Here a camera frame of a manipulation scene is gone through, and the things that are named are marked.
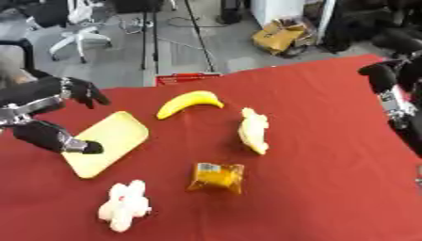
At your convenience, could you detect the tan cardboard box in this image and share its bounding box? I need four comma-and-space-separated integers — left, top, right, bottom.
251, 18, 317, 56

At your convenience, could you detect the red basket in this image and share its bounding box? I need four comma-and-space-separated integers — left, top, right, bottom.
154, 72, 223, 88

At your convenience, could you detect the cream toy bread slice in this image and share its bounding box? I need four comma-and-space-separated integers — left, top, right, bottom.
235, 106, 272, 156

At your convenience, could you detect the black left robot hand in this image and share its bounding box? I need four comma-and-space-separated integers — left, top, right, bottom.
0, 75, 112, 155

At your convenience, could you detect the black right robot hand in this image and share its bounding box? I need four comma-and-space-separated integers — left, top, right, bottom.
356, 58, 422, 158

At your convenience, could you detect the yellow toy banana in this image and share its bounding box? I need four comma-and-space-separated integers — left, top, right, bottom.
154, 89, 226, 121

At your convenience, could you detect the white office chair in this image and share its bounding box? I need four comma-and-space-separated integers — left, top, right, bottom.
23, 0, 114, 65

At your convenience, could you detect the pale yellow rectangular tray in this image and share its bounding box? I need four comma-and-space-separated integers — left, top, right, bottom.
60, 110, 152, 180

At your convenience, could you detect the black tripod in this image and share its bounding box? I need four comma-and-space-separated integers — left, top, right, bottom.
138, 0, 218, 73

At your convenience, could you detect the yellow snack packet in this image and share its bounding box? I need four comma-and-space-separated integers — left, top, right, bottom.
186, 162, 246, 196

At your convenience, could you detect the white soft toy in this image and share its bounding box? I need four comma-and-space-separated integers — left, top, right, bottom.
95, 179, 154, 233

